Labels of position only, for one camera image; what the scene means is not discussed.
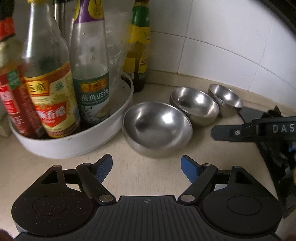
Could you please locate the large steel bowl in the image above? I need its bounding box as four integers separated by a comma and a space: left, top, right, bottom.
122, 102, 193, 159

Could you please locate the red-label dark sauce bottle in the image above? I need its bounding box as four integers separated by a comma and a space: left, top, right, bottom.
0, 0, 45, 138

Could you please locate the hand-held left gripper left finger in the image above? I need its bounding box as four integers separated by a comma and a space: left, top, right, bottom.
41, 154, 116, 206

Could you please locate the black gas stove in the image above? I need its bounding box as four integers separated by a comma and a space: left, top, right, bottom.
238, 105, 296, 219

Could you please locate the small steel bowl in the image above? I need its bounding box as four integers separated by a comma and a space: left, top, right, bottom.
207, 84, 243, 118

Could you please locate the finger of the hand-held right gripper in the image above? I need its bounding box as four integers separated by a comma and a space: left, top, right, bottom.
211, 120, 266, 142

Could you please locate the medium steel bowl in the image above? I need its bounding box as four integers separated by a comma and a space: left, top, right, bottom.
170, 87, 220, 126

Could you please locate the yellow-cap vinegar bottle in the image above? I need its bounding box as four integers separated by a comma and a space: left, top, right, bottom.
22, 0, 80, 139

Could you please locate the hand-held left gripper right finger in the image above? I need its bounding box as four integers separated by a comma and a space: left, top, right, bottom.
178, 155, 254, 203

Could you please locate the black range hood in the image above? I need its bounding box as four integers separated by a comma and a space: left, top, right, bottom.
262, 0, 296, 38

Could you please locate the green yellow-label sauce bottle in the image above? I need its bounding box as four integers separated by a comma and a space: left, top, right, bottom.
122, 0, 151, 93

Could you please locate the white two-tier spice rack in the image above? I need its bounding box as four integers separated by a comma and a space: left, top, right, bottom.
9, 0, 134, 159

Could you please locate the purple-neck soy sauce bottle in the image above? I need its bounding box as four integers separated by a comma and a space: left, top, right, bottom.
70, 0, 110, 128

